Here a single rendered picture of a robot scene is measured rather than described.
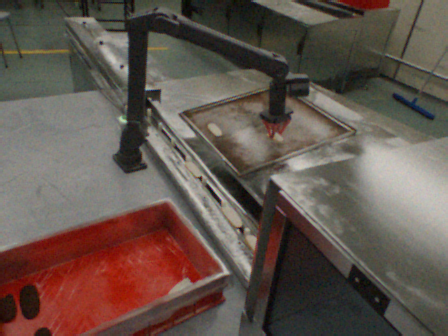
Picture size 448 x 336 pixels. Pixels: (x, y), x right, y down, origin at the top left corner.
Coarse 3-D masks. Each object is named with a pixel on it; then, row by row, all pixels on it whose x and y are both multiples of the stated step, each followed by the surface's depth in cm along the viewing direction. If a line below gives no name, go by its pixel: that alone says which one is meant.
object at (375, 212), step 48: (432, 144) 72; (288, 192) 55; (336, 192) 56; (384, 192) 57; (432, 192) 58; (336, 240) 48; (384, 240) 48; (432, 240) 49; (384, 288) 43; (432, 288) 43
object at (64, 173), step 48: (96, 96) 193; (0, 144) 149; (48, 144) 152; (96, 144) 156; (144, 144) 159; (0, 192) 126; (48, 192) 128; (96, 192) 130; (144, 192) 133; (0, 240) 109; (240, 288) 102
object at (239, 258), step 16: (80, 48) 238; (112, 96) 191; (160, 144) 152; (160, 160) 144; (176, 160) 143; (176, 176) 135; (192, 192) 128; (192, 208) 124; (208, 208) 122; (208, 224) 116; (224, 224) 116; (224, 240) 110; (240, 240) 111; (224, 256) 109; (240, 256) 106; (240, 272) 102
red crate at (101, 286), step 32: (96, 256) 107; (128, 256) 107; (160, 256) 108; (0, 288) 96; (64, 288) 97; (96, 288) 98; (128, 288) 99; (160, 288) 100; (0, 320) 89; (32, 320) 90; (64, 320) 90; (96, 320) 91
